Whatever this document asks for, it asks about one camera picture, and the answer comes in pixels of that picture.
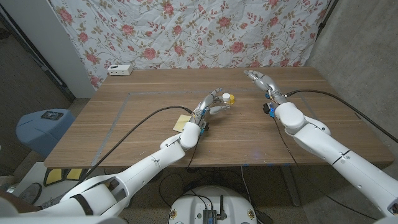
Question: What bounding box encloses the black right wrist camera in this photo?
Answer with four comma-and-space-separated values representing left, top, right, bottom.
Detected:
262, 102, 276, 118

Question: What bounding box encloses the white power strip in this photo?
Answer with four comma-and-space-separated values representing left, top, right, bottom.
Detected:
107, 64, 134, 77

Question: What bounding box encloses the thin black left wrist cable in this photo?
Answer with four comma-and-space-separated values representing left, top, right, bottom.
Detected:
185, 141, 198, 169

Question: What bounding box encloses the grey shoe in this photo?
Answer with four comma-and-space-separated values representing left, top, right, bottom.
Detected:
17, 182, 42, 205

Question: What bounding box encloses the grey table leg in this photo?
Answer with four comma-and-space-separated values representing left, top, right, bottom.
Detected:
279, 166, 302, 207

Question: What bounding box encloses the black power brick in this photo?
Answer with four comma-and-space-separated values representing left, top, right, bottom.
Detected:
254, 210, 274, 224

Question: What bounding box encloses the yellow and black mat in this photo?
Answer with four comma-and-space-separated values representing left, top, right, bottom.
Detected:
43, 167, 83, 187

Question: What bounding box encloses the white table leg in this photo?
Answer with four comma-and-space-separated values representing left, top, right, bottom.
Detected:
123, 195, 137, 208

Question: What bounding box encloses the black phone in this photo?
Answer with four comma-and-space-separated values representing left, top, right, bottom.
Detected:
40, 111, 64, 121

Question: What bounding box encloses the blue stool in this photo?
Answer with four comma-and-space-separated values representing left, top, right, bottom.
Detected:
16, 108, 76, 158

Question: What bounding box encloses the floral backdrop cloth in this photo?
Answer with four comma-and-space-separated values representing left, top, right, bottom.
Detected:
49, 0, 330, 90

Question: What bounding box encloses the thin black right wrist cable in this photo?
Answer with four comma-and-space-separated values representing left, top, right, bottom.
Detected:
272, 117, 377, 221

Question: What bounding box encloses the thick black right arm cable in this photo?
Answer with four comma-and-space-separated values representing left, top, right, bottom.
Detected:
285, 89, 398, 144

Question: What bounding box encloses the clear medicine bottle white cap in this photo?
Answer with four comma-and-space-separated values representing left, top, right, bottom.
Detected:
221, 93, 233, 111

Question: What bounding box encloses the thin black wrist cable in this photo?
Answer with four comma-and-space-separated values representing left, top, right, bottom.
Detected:
185, 141, 198, 169
272, 117, 377, 221

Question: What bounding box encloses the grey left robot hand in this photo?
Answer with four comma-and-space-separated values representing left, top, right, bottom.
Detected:
190, 87, 231, 125

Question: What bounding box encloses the white robot torso base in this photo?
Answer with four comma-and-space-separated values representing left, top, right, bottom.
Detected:
167, 185, 258, 224

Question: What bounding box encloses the black backdrop pole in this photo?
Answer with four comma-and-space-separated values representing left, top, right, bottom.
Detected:
317, 0, 340, 30

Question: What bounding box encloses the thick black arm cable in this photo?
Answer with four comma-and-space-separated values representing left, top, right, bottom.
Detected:
74, 106, 193, 187
285, 89, 398, 144

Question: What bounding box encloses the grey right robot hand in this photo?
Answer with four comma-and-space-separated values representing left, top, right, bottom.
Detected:
243, 70, 289, 105

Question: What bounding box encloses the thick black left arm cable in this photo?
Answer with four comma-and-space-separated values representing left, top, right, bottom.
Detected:
74, 106, 193, 187

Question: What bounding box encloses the yellow sticky note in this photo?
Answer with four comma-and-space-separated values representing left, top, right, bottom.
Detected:
172, 114, 192, 133

